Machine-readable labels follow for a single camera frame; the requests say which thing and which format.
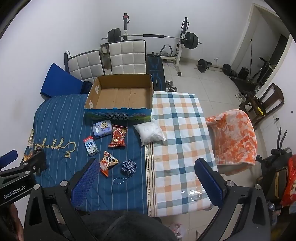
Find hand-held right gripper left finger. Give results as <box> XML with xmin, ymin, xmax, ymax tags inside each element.
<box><xmin>24</xmin><ymin>158</ymin><xmax>101</xmax><ymax>241</ymax></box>

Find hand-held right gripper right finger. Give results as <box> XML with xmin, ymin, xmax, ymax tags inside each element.
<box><xmin>194</xmin><ymin>158</ymin><xmax>271</xmax><ymax>241</ymax></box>

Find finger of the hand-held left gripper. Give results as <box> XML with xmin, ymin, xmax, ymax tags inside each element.
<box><xmin>20</xmin><ymin>151</ymin><xmax>47</xmax><ymax>176</ymax></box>
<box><xmin>0</xmin><ymin>150</ymin><xmax>18</xmax><ymax>171</ymax></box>

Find panda print snack packet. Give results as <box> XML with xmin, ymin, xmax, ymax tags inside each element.
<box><xmin>99</xmin><ymin>151</ymin><xmax>120</xmax><ymax>178</ymax></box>

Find white blue milk carton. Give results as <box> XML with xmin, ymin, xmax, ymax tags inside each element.
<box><xmin>84</xmin><ymin>136</ymin><xmax>99</xmax><ymax>156</ymax></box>

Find blue white yarn ball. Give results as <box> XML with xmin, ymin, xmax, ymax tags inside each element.
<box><xmin>113</xmin><ymin>159</ymin><xmax>137</xmax><ymax>184</ymax></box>

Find red snack packet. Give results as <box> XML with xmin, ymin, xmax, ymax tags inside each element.
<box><xmin>108</xmin><ymin>125</ymin><xmax>128</xmax><ymax>147</ymax></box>

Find light blue pouch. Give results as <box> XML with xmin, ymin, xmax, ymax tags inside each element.
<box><xmin>93</xmin><ymin>119</ymin><xmax>113</xmax><ymax>139</ymax></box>

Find white stuffed plastic bag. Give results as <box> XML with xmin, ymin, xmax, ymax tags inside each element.
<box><xmin>133</xmin><ymin>119</ymin><xmax>167</xmax><ymax>146</ymax></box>

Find cardboard box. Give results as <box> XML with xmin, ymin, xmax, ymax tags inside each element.
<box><xmin>84</xmin><ymin>74</ymin><xmax>154</xmax><ymax>122</ymax></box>

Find clear plastic wrapper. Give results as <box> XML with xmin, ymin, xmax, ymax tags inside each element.
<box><xmin>183</xmin><ymin>189</ymin><xmax>204</xmax><ymax>200</ymax></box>

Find plaid bed sheet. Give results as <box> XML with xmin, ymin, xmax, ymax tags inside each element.
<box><xmin>144</xmin><ymin>91</ymin><xmax>219</xmax><ymax>217</ymax></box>

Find orange floral towel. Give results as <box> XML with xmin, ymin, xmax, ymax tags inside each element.
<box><xmin>205</xmin><ymin>109</ymin><xmax>258</xmax><ymax>167</ymax></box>

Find white pink plastic bag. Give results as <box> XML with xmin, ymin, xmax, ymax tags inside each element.
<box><xmin>170</xmin><ymin>222</ymin><xmax>186</xmax><ymax>237</ymax></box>

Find black exercise machine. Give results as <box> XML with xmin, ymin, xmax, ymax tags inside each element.
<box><xmin>257</xmin><ymin>127</ymin><xmax>292</xmax><ymax>202</ymax></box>

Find red plastic bag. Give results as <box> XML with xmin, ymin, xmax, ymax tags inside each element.
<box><xmin>280</xmin><ymin>155</ymin><xmax>296</xmax><ymax>207</ymax></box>

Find blue foam mat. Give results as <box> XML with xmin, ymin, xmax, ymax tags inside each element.
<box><xmin>40</xmin><ymin>63</ymin><xmax>85</xmax><ymax>98</ymax></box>

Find dark blue cloth bundle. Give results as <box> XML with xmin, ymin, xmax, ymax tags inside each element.
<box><xmin>81</xmin><ymin>81</ymin><xmax>94</xmax><ymax>94</ymax></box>

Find dark wooden chair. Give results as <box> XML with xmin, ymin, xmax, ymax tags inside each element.
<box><xmin>239</xmin><ymin>83</ymin><xmax>285</xmax><ymax>130</ymax></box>

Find chrome dumbbells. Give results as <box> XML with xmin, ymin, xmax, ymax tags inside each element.
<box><xmin>166</xmin><ymin>80</ymin><xmax>178</xmax><ymax>92</ymax></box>

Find white padded chair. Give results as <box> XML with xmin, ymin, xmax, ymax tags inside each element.
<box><xmin>108</xmin><ymin>39</ymin><xmax>147</xmax><ymax>76</ymax></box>
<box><xmin>67</xmin><ymin>50</ymin><xmax>107</xmax><ymax>84</ymax></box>

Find short barbell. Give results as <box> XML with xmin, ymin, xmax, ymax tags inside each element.
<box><xmin>195</xmin><ymin>59</ymin><xmax>232</xmax><ymax>76</ymax></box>

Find black weight bench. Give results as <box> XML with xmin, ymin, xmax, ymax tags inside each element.
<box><xmin>146</xmin><ymin>53</ymin><xmax>166</xmax><ymax>91</ymax></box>

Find white barbell rack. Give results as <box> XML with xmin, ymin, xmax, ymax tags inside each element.
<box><xmin>122</xmin><ymin>13</ymin><xmax>190</xmax><ymax>77</ymax></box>

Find long barbell with black plates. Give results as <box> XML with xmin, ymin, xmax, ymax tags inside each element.
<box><xmin>101</xmin><ymin>28</ymin><xmax>202</xmax><ymax>50</ymax></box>

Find grey handle exerciser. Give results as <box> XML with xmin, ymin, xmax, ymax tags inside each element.
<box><xmin>161</xmin><ymin>44</ymin><xmax>174</xmax><ymax>56</ymax></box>

